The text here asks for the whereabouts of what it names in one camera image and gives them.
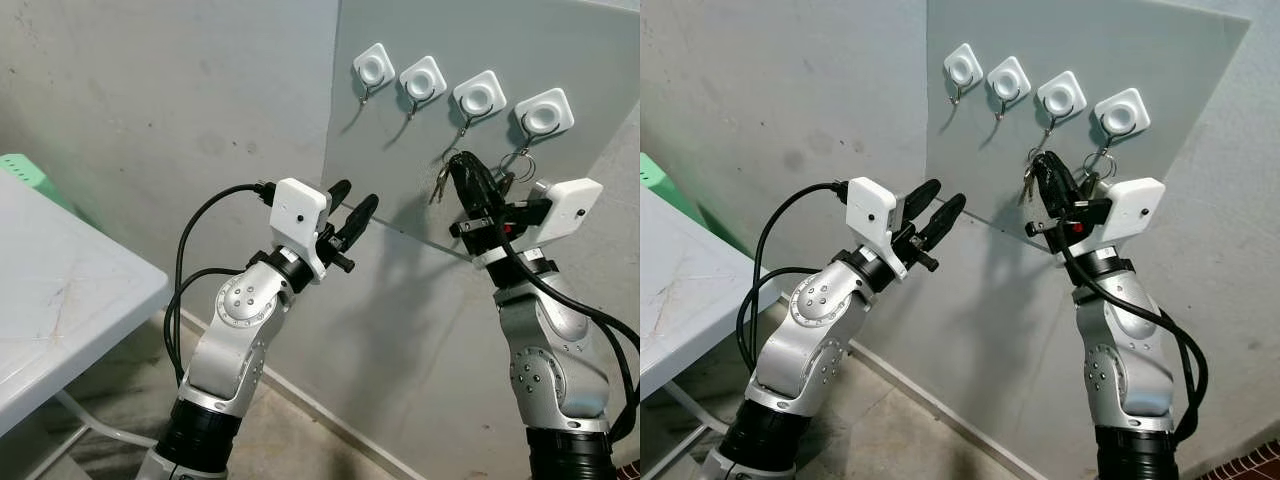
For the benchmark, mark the small metal key bunch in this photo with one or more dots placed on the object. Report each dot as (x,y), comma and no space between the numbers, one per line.
(441,185)
(1029,183)

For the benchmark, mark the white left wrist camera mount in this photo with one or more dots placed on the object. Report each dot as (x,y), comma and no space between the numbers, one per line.
(298,210)
(868,212)

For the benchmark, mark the white plastic folding table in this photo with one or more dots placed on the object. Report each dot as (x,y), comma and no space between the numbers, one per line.
(700,290)
(60,300)

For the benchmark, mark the grey metal wall board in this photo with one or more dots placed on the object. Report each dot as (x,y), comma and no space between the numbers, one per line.
(1000,150)
(400,160)

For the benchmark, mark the white square wall hook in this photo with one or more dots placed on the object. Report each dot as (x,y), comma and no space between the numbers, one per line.
(963,68)
(1061,96)
(374,68)
(423,80)
(1121,113)
(479,96)
(544,114)
(1008,78)

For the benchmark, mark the green plastic chair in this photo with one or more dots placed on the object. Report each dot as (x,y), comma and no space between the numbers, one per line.
(665,180)
(25,170)

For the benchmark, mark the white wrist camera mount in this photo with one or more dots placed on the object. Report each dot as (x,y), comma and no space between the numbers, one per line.
(570,205)
(868,212)
(298,210)
(1138,205)

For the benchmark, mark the white metal table leg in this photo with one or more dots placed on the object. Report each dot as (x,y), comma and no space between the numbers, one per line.
(100,432)
(705,425)

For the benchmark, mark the red brick edging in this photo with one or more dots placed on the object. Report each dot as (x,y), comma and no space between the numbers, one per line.
(1255,465)

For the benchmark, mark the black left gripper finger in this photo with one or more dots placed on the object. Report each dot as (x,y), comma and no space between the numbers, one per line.
(358,220)
(339,197)
(942,220)
(922,197)

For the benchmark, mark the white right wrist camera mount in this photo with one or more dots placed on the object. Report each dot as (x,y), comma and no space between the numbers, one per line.
(1138,205)
(570,205)

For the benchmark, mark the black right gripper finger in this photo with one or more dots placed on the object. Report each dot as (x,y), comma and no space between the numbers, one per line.
(1053,185)
(1073,193)
(491,195)
(469,185)

